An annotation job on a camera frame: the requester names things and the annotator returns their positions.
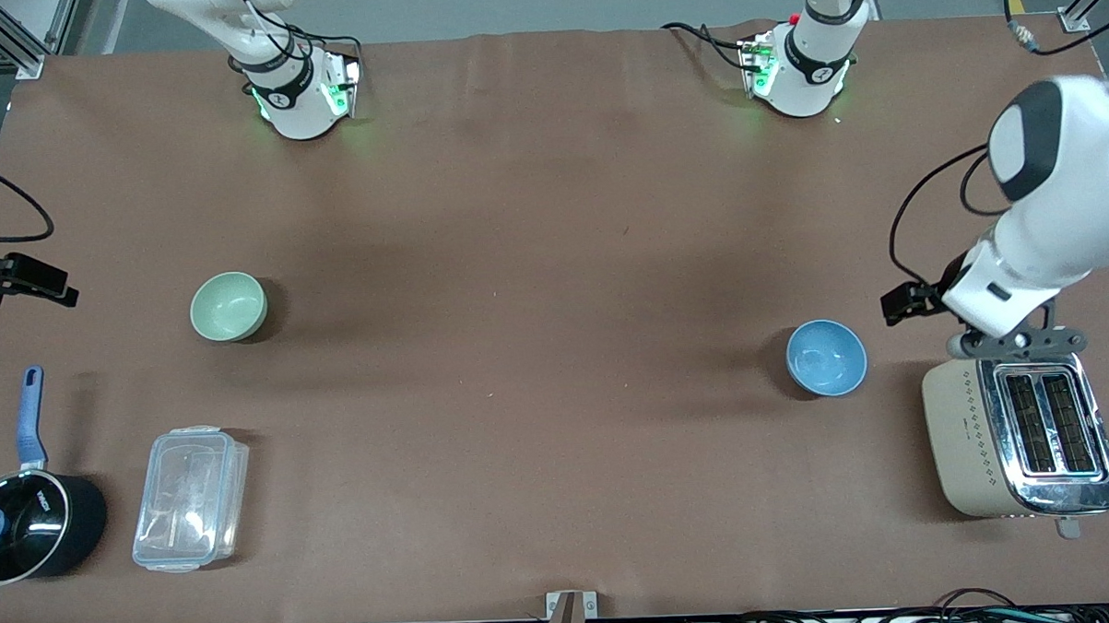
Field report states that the clear plastic food container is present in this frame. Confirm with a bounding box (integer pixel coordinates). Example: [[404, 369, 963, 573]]
[[128, 425, 254, 575]]

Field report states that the black cable with metal plug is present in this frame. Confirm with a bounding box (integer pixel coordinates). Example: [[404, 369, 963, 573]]
[[973, 0, 1109, 60]]

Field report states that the green bowl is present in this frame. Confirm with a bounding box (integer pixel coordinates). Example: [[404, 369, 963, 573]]
[[189, 271, 269, 345]]

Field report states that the right arm base connector panel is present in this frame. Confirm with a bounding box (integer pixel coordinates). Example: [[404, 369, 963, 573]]
[[318, 53, 365, 121]]

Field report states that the black base cable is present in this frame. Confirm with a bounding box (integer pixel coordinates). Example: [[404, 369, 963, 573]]
[[230, 0, 365, 67], [661, 18, 752, 75]]

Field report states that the black saucepan with blue handle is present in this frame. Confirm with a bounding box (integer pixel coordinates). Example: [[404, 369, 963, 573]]
[[0, 364, 111, 587]]

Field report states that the brown table cover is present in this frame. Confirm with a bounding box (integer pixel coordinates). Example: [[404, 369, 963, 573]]
[[0, 11, 1109, 623]]

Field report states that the grey table clamp bracket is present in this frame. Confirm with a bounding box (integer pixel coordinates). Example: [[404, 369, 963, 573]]
[[545, 590, 599, 623]]

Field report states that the black floor cable tangle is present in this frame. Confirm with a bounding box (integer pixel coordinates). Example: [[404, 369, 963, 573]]
[[584, 583, 1109, 623]]

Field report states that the black left base cable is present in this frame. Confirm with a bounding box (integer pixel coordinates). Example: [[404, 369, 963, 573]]
[[661, 18, 752, 75]]

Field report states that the glass lid with blue knob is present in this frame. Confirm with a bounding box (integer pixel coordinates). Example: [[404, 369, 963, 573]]
[[0, 472, 72, 582]]

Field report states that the black right base cable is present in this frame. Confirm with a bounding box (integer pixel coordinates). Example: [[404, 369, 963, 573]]
[[230, 0, 365, 67]]

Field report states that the beige chrome two-slot toaster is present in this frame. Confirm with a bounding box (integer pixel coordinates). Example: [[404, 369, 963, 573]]
[[921, 351, 1109, 545]]

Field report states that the blue bowl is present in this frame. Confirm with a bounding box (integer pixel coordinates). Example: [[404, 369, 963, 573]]
[[785, 318, 869, 399]]

